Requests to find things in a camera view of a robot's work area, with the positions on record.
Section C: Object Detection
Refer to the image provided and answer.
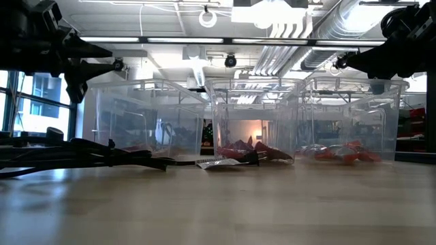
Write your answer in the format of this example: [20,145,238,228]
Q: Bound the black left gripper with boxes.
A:
[19,28,119,104]

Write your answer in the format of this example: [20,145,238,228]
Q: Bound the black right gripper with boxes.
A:
[346,31,436,80]

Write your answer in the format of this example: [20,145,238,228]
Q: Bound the orange Reese's cup wrapper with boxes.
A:
[354,148,383,163]

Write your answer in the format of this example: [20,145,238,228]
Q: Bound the red Skittles candy bag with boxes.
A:
[233,135,255,153]
[253,141,295,162]

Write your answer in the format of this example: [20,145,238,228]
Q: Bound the red candy wrapper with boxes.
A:
[216,146,247,160]

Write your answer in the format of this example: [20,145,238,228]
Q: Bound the silver candy wrapper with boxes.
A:
[298,144,328,158]
[195,157,251,170]

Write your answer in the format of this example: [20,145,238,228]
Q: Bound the black candy wrapper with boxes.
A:
[242,149,260,167]

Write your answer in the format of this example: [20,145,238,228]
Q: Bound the white LED light bar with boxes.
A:
[315,39,386,47]
[146,37,224,44]
[232,38,309,46]
[80,36,140,43]

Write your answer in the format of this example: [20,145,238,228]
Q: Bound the clear plastic container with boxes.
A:
[296,76,409,163]
[204,77,306,164]
[84,78,211,161]

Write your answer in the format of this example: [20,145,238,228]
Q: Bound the shelf with red bins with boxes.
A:
[396,107,426,152]

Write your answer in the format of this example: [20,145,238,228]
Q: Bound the black round stand base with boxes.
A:
[45,126,65,142]

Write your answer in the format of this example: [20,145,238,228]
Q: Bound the red packets in right bin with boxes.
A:
[313,145,361,165]

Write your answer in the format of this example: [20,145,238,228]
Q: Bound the white ceiling pipes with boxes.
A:
[251,13,309,76]

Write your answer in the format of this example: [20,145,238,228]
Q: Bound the dark device with green lights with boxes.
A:
[202,118,215,157]

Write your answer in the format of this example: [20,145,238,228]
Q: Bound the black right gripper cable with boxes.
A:
[379,6,405,39]

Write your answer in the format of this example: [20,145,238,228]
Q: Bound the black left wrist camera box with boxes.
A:
[39,1,64,33]

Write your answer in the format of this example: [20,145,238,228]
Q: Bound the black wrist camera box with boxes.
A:
[39,1,64,33]
[407,1,436,40]

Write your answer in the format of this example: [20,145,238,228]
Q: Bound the black window frame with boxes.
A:
[0,69,78,141]

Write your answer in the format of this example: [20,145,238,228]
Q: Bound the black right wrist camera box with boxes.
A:
[407,1,436,40]

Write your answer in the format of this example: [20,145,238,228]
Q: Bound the black frame post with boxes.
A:
[425,70,436,153]

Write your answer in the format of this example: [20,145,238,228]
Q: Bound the black cable bundle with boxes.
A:
[0,137,170,172]

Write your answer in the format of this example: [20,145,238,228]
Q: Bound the black table frame rail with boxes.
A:
[394,151,436,165]

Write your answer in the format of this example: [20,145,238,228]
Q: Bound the thin black cable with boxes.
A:
[0,165,48,180]

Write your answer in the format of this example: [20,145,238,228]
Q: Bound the white coiled ceiling cable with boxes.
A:
[198,9,218,29]

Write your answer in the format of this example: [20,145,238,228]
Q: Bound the black overhead frame beam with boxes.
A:
[76,35,389,48]

